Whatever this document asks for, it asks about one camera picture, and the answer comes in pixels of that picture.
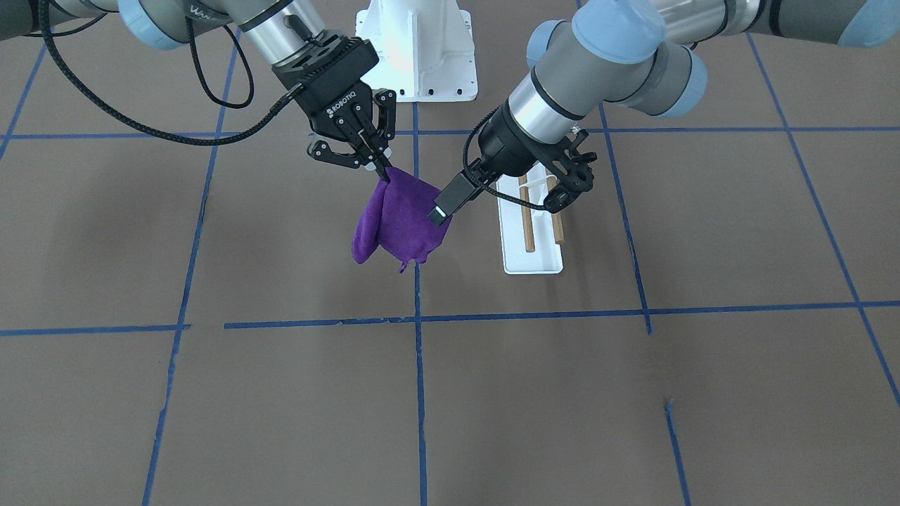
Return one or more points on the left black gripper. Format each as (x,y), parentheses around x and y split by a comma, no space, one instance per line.
(503,146)

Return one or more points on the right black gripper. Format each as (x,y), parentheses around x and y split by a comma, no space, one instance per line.
(342,111)

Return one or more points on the purple microfiber towel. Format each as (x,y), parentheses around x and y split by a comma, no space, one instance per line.
(397,219)

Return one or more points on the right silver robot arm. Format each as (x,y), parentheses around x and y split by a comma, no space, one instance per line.
(278,30)

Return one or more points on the short wooden rack bar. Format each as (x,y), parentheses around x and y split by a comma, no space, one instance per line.
(527,221)

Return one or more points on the tall wooden rack bar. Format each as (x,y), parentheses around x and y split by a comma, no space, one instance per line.
(556,218)

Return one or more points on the white rack base tray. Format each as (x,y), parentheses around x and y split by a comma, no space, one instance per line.
(547,259)

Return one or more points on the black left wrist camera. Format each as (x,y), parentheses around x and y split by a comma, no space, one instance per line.
(571,169)

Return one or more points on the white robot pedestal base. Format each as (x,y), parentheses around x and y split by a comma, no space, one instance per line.
(426,50)

